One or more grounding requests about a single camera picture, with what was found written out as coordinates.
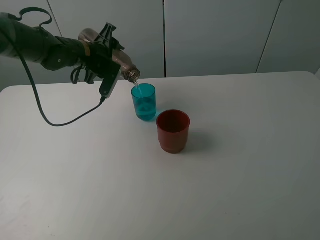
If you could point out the clear plastic water bottle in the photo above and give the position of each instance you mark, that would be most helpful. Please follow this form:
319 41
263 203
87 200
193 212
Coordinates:
128 70

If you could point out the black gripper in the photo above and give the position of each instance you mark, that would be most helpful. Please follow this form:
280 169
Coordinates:
98 58

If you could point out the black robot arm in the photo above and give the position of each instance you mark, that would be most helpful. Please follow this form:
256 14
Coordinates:
54 53

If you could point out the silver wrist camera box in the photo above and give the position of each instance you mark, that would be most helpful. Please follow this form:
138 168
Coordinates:
110 79

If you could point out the red plastic cup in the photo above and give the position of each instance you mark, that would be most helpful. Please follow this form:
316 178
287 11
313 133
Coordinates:
173 130

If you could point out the teal translucent plastic cup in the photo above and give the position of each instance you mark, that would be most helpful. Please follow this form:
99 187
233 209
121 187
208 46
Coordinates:
144 101

